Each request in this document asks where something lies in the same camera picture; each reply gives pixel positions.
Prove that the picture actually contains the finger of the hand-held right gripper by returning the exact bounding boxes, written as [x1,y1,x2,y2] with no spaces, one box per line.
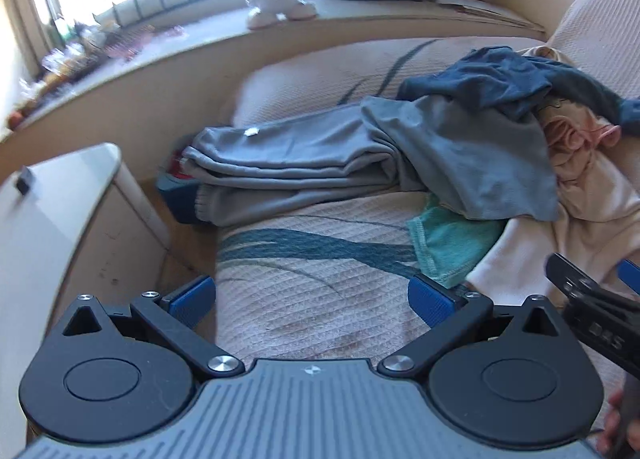
[545,253,616,297]
[617,260,640,296]

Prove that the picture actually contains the grey sweatpants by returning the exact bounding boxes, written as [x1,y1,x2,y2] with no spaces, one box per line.
[180,104,431,227]

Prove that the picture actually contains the white table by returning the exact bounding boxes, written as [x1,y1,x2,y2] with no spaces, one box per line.
[0,141,171,459]

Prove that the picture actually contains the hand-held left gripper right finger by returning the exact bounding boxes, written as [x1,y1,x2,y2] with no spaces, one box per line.
[377,274,563,382]

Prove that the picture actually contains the teal garment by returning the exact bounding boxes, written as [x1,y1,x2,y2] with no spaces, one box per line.
[406,191,508,290]

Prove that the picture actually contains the blue-grey pants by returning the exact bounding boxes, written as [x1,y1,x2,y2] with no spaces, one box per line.
[360,94,561,222]

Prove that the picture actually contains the blue stool with cartoon print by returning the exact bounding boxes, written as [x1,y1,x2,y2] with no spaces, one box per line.
[156,154,203,226]

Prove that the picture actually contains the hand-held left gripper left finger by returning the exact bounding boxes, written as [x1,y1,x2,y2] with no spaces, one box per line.
[50,275,246,382]

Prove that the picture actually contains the cream garment with pink ruffles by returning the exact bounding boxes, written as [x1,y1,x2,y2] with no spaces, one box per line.
[520,44,626,220]

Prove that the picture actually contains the dark blue garment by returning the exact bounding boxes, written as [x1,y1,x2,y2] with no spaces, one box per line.
[397,46,640,137]

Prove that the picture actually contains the white sweatshirt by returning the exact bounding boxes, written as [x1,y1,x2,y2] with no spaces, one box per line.
[465,154,640,305]

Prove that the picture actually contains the windowsill clutter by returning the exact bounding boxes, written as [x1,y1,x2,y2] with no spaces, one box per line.
[10,19,186,132]

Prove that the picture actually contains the person's right hand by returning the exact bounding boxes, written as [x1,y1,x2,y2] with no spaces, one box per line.
[602,388,628,454]

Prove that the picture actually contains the small black object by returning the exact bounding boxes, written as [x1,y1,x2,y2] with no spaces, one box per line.
[15,165,37,196]

